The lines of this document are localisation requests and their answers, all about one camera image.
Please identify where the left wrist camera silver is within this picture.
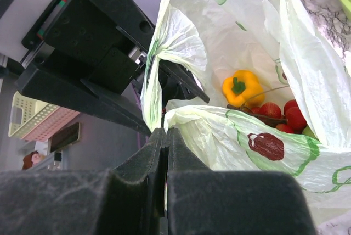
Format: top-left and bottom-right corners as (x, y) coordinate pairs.
(1, 0), (59, 64)

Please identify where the green toy cabbage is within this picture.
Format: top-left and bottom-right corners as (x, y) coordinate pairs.
(302, 126), (319, 140)

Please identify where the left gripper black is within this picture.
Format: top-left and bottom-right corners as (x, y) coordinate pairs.
(15, 0), (155, 136)

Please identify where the pink perforated plastic basket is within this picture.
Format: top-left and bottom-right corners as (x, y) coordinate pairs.
(22, 104), (80, 142)

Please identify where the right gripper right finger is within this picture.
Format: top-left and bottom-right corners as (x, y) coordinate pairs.
(167, 128), (316, 234)

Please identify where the yellow toy bell pepper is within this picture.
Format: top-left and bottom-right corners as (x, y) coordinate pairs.
(222, 70), (265, 108)

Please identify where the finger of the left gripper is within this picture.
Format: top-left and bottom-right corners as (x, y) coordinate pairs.
(160, 60), (210, 103)

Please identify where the red cherry tomato bunch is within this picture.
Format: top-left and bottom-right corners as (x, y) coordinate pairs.
(227, 85), (308, 133)

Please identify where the green avocado print plastic bag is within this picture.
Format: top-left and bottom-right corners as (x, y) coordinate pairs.
(141, 0), (350, 209)

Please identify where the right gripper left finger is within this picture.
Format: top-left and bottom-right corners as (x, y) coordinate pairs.
(1, 128), (166, 234)

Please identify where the yellow perforated plastic basket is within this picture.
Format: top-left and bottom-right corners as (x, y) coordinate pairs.
(8, 92), (57, 139)

